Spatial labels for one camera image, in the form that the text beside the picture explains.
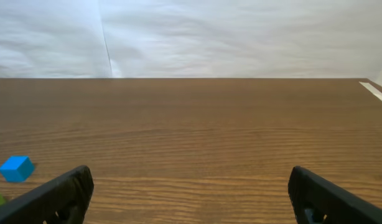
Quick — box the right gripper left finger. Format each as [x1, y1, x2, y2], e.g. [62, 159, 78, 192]
[0, 165, 95, 224]

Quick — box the blue cube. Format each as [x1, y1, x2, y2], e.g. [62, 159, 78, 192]
[0, 155, 35, 183]

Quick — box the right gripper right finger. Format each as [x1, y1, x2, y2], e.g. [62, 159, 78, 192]
[287, 166, 382, 224]

